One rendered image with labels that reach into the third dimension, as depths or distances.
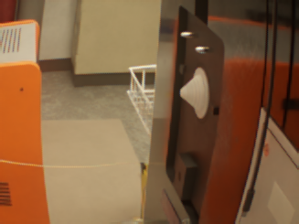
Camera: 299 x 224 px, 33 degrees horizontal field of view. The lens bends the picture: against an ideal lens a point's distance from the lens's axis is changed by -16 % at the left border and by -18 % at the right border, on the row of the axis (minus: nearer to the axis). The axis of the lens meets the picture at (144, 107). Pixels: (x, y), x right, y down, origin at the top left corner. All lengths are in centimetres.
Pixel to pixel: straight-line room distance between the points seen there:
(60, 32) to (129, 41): 59
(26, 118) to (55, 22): 314
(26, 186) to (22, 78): 24
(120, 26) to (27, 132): 284
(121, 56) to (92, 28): 30
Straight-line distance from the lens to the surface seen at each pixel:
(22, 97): 106
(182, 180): 77
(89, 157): 160
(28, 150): 110
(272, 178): 50
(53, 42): 424
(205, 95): 71
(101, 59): 393
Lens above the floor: 147
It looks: 23 degrees down
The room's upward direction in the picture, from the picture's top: 4 degrees clockwise
